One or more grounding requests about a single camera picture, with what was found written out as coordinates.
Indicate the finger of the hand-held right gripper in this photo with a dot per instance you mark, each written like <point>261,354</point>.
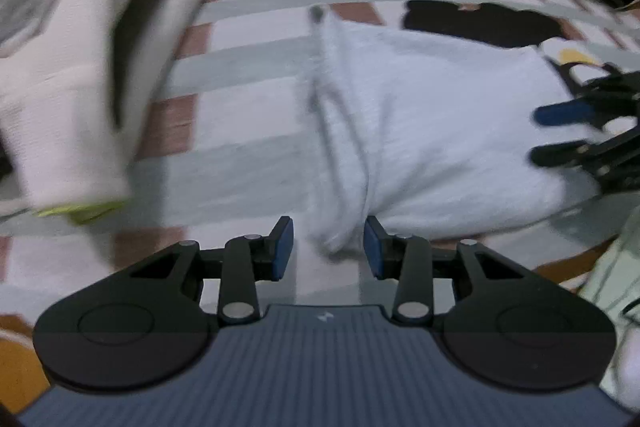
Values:
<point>560,114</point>
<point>555,154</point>

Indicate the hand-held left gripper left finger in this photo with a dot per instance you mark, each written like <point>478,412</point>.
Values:
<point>282,252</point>

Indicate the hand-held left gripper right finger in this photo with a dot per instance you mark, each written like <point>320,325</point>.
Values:
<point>372,252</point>

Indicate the white t-shirt with paw print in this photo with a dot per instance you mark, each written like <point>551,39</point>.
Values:
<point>440,122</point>

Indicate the striped printed mat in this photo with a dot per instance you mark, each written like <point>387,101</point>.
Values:
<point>240,157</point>

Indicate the light green cloth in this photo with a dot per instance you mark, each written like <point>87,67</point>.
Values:
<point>620,267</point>

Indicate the yellow-green cloth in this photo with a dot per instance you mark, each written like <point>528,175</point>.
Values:
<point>85,212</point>

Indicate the dark folded garment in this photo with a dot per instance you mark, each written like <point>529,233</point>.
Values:
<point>145,32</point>

